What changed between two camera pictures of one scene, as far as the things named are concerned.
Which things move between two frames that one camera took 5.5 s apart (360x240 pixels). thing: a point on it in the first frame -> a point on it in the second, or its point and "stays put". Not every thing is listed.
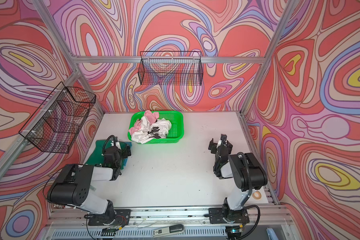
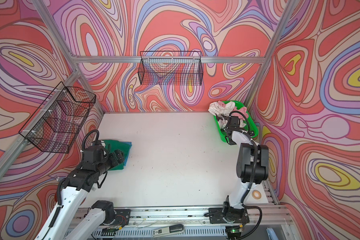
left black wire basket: (55, 126) stays put
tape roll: (257, 195) stays put
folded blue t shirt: (129, 144) stays put
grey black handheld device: (169, 230) stays put
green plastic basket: (151, 127) -> (253, 129)
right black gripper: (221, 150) -> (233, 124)
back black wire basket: (171, 68) stays put
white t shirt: (157, 129) -> (227, 110)
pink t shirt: (152, 117) -> (243, 110)
